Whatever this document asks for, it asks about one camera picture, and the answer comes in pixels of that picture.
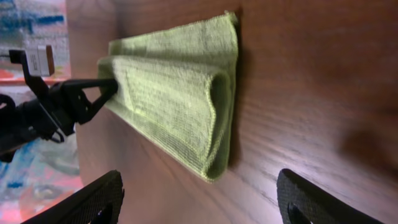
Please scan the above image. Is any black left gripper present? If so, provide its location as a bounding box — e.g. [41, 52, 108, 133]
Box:
[1, 50, 118, 162]

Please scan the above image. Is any light green microfiber cloth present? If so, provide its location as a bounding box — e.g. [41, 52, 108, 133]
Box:
[98, 12, 239, 182]

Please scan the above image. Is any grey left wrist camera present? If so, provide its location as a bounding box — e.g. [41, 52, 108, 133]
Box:
[25, 45, 55, 77]

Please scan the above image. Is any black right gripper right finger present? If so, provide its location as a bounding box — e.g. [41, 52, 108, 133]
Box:
[277, 169, 381, 224]

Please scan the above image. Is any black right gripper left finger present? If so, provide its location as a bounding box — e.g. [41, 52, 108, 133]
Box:
[22, 170, 124, 224]

